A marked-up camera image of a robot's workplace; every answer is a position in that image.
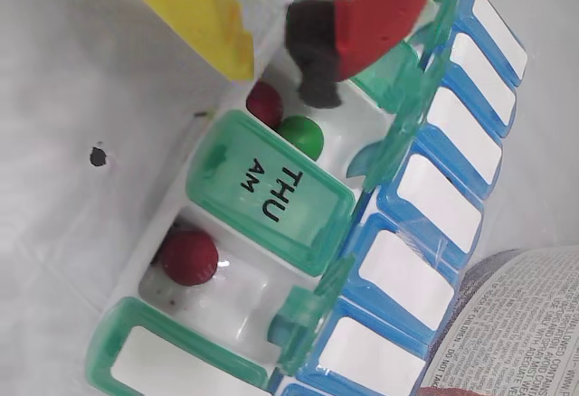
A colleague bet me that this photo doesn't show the weekly pill organizer box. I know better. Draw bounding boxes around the weekly pill organizer box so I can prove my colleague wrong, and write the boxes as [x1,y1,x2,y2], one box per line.
[85,0,530,396]

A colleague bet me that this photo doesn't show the printed label spray can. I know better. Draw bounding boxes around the printed label spray can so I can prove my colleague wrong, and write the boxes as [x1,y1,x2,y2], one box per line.
[420,244,579,396]

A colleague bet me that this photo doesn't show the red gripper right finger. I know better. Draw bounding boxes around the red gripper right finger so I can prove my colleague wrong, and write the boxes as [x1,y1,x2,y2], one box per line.
[284,0,449,110]

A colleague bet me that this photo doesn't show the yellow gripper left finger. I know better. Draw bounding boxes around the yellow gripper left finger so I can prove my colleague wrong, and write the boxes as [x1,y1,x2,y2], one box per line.
[101,0,257,83]

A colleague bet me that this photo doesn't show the red round pill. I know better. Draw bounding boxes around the red round pill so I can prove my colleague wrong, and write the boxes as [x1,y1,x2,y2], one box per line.
[245,80,285,129]
[158,229,221,288]

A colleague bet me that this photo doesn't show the green round pill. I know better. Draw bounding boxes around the green round pill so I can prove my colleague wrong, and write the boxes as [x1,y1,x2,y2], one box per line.
[275,115,326,161]

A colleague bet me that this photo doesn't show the white tablecloth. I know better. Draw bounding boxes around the white tablecloth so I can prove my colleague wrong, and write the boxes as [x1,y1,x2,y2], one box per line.
[0,0,579,396]

